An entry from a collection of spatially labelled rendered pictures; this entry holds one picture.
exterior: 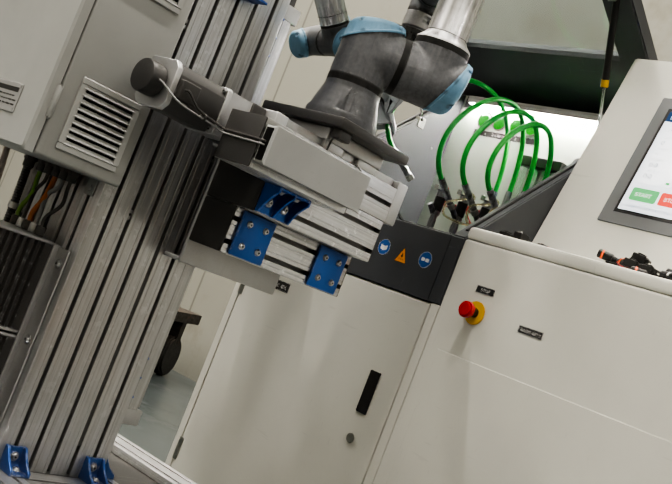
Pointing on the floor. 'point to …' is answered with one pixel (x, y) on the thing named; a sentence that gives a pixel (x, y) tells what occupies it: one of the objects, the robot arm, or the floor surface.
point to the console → (551, 344)
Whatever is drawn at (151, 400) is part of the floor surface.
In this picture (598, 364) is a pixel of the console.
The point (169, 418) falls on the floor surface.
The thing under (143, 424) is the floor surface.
